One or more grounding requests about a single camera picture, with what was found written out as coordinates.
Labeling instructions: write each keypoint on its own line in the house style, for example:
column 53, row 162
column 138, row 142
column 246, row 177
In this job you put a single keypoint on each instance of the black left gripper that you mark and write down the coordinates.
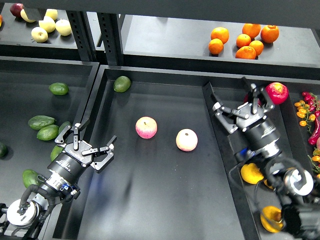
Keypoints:
column 71, row 163

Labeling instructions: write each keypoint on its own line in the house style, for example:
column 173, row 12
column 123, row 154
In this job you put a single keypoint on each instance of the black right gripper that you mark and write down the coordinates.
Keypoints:
column 259, row 131

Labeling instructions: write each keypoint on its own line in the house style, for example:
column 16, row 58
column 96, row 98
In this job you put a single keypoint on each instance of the yellow pear with brown stem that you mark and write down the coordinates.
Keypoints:
column 271, row 219

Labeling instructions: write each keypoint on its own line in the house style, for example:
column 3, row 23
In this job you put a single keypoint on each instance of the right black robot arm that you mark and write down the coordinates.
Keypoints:
column 265, row 158

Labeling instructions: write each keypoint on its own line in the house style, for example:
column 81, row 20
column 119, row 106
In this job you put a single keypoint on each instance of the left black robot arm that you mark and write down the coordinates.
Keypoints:
column 25, row 217

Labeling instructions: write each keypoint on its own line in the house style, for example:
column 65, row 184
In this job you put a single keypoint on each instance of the green avocado near tray edge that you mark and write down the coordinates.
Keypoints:
column 55, row 152

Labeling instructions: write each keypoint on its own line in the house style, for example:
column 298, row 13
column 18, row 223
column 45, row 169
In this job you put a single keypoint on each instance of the dark avocado upright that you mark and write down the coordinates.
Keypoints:
column 62, row 127

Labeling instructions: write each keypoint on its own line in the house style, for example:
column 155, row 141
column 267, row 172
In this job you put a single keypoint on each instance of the light green avocado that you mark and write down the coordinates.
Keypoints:
column 48, row 133

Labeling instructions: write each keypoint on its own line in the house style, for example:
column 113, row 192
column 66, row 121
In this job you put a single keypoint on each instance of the dark green avocado long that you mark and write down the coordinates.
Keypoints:
column 40, row 121

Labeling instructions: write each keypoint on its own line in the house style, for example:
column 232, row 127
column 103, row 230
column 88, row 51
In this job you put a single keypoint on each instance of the green avocado top left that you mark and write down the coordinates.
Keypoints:
column 59, row 88

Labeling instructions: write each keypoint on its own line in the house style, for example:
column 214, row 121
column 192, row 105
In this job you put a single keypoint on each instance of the yellow pear middle of row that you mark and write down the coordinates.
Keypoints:
column 266, row 183

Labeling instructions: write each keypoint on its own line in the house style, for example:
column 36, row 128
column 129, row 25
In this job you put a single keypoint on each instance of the dark avocado at left edge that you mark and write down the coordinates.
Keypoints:
column 3, row 149

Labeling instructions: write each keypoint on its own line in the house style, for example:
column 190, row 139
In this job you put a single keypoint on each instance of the green avocado in middle tray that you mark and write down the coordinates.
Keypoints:
column 121, row 84

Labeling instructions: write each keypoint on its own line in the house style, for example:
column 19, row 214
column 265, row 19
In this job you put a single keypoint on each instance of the pale yellow pear front left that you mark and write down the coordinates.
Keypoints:
column 39, row 34

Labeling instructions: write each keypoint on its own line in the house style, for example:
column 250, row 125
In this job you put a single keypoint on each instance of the pale yellow pear right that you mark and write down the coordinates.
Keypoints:
column 63, row 27

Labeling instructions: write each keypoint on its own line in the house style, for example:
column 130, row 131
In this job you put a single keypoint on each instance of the pale yellow pear middle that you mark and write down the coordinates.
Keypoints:
column 48, row 24

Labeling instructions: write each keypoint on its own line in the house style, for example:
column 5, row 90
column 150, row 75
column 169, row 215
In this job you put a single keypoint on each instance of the pale yellow pear back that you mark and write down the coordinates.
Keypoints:
column 52, row 13

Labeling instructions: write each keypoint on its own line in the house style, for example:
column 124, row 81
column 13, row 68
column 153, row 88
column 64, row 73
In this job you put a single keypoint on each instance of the pale yellow pear behind tag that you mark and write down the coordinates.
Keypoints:
column 25, row 17

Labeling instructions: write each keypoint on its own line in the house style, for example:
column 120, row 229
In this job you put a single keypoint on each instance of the bright red apple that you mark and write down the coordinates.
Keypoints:
column 277, row 92

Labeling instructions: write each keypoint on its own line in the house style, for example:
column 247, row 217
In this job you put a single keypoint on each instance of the orange front bottom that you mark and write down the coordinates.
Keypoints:
column 246, row 52

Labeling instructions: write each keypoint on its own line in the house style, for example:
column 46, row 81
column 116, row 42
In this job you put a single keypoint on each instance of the orange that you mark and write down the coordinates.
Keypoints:
column 220, row 33
column 269, row 33
column 246, row 52
column 252, row 30
column 215, row 46

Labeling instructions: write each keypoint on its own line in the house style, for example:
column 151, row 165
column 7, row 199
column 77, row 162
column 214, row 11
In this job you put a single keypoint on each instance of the pale yellow pink apple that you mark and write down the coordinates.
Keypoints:
column 186, row 140

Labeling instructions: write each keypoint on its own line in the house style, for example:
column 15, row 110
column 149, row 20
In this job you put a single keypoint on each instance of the orange right small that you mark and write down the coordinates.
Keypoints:
column 258, row 46

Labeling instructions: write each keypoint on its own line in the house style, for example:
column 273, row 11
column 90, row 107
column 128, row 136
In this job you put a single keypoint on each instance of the orange small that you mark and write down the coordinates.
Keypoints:
column 258, row 46
column 243, row 40

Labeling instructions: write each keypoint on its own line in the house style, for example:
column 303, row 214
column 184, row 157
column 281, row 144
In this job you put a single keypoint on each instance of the cherry tomato vine bunch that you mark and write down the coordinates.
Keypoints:
column 308, row 109

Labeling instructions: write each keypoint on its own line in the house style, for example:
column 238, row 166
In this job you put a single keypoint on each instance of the black left tray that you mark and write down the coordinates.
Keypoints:
column 24, row 93

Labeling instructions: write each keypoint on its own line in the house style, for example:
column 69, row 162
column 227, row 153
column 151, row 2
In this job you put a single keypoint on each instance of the orange lower left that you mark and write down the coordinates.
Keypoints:
column 215, row 46

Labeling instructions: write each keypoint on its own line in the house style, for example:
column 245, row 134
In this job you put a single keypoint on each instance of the orange centre small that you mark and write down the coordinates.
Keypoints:
column 243, row 40

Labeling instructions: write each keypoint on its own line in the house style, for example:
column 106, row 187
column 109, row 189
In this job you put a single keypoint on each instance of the pink red apple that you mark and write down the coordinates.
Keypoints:
column 146, row 127

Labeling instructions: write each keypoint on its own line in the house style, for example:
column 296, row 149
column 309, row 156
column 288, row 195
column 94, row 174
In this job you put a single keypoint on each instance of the red chili pepper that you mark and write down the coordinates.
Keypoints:
column 316, row 133

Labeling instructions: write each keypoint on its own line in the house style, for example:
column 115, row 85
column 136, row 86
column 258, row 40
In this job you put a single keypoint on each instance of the orange top left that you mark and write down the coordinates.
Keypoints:
column 220, row 33

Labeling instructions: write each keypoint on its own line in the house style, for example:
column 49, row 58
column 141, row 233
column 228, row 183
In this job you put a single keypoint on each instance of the orange top right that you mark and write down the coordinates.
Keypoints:
column 269, row 33

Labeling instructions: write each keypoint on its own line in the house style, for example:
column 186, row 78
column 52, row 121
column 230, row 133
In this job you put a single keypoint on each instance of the orange top middle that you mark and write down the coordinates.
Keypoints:
column 252, row 30

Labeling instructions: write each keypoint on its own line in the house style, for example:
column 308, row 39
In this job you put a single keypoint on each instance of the black middle tray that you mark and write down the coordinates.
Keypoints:
column 152, row 190

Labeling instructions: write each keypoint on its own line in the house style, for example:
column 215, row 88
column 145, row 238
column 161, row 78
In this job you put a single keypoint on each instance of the black tray divider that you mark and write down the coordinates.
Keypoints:
column 246, row 218

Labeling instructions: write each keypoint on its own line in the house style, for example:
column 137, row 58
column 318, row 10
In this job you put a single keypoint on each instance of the black shelf upright post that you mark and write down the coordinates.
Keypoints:
column 110, row 33

